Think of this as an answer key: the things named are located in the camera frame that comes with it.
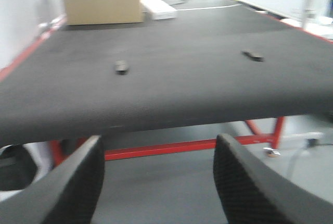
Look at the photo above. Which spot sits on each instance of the black conveyor belt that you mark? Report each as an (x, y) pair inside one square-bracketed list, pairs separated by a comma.
[(185, 71)]

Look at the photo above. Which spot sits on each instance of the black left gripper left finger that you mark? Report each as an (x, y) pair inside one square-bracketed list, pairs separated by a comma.
[(68, 194)]

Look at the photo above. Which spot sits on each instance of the dark grey brake pad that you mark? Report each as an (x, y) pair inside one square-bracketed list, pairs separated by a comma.
[(121, 67)]

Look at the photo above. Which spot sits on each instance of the long white box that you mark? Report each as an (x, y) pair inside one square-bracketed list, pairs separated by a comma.
[(158, 9)]

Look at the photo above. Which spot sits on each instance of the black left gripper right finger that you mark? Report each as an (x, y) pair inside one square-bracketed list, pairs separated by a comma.
[(251, 192)]

